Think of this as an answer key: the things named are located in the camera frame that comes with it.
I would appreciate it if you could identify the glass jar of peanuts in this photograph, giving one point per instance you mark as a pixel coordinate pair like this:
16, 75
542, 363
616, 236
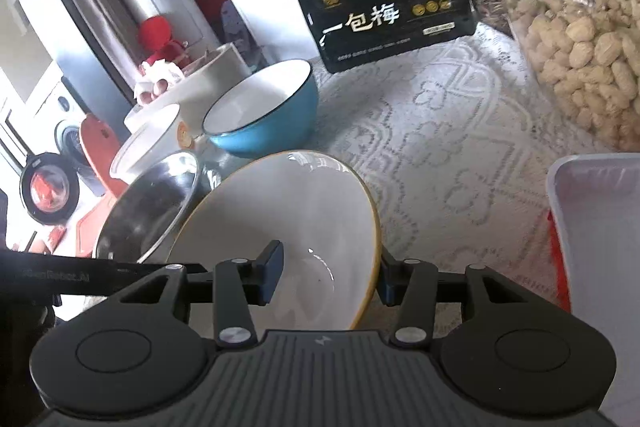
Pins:
575, 42

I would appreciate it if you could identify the white lace tablecloth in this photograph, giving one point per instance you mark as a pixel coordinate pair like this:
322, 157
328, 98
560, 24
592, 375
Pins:
450, 132

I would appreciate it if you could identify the washing machine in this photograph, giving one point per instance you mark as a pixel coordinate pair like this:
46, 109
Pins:
70, 127

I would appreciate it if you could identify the white printed bowl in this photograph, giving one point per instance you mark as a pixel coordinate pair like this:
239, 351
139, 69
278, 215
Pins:
145, 142

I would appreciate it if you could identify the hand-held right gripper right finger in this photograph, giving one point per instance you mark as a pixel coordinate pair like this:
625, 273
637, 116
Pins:
387, 287

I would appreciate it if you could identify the black round framed object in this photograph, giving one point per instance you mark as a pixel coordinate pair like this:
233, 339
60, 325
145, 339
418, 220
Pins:
50, 189

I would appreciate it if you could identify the blue bowl yellow rim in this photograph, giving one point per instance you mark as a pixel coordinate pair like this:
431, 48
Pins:
280, 207

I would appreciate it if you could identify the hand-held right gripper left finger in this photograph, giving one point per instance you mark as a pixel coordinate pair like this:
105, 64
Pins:
269, 272

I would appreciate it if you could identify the black gift box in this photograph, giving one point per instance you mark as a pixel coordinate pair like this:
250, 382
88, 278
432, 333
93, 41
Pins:
380, 7

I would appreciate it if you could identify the stainless steel bowl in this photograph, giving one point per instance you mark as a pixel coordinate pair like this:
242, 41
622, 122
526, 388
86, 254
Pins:
145, 212

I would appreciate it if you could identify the orange board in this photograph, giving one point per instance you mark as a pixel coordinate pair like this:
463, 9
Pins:
95, 147

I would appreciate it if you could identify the white round container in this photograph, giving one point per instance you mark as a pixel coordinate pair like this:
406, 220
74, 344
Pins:
210, 77

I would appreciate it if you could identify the red toy figure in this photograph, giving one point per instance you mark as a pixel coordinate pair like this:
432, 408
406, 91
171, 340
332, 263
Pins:
155, 37

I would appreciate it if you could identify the red and white plastic container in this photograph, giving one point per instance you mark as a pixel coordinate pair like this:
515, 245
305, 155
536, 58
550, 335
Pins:
600, 227

